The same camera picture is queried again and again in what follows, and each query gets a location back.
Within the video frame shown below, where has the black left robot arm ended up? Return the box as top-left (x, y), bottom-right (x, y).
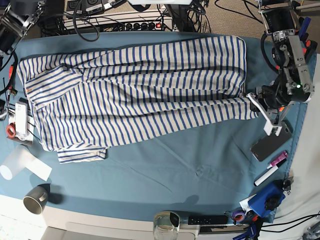
top-left (246, 0), bottom-right (320, 136)

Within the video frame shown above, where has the clear glass jar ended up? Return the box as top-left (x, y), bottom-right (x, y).
top-left (153, 211), bottom-right (180, 240)

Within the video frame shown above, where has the smartphone in clear case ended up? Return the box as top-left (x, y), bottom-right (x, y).
top-left (250, 121), bottom-right (292, 162)

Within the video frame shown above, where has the red tape roll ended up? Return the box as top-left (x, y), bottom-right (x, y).
top-left (5, 122), bottom-right (16, 139)

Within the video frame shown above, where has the black remote control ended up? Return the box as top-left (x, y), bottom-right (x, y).
top-left (187, 215), bottom-right (229, 225)

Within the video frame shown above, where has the blue table cloth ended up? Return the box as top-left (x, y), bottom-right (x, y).
top-left (0, 32), bottom-right (307, 221)

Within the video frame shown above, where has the white plastic screw box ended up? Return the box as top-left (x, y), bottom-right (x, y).
top-left (15, 101), bottom-right (28, 141)

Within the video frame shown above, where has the pink marker pen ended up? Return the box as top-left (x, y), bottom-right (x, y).
top-left (267, 150), bottom-right (288, 169)

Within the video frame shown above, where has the blue white striped T-shirt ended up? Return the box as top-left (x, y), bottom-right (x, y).
top-left (17, 36), bottom-right (257, 164)

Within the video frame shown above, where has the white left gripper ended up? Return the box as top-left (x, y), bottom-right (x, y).
top-left (246, 93), bottom-right (294, 137)

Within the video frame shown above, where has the translucent white plastic cup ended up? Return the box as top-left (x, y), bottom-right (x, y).
top-left (0, 145), bottom-right (35, 180)

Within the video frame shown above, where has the purple tape roll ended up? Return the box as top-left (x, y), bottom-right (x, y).
top-left (232, 211), bottom-right (246, 223)

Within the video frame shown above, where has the black power strip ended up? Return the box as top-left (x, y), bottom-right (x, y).
top-left (99, 22), bottom-right (165, 32)

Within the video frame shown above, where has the blue clamp tool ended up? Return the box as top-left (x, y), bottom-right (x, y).
top-left (247, 180), bottom-right (286, 218)

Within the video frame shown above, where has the grey metal mug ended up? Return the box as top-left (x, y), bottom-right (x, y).
top-left (22, 186), bottom-right (49, 215)

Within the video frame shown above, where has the black cable tie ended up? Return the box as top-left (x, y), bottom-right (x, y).
top-left (2, 77), bottom-right (10, 109)

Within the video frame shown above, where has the red handled screwdriver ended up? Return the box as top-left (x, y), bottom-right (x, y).
top-left (7, 64), bottom-right (17, 98)

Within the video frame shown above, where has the white board marker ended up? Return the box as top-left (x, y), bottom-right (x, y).
top-left (253, 159), bottom-right (287, 187)

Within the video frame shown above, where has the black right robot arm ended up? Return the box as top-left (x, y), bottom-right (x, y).
top-left (0, 0), bottom-right (46, 56)

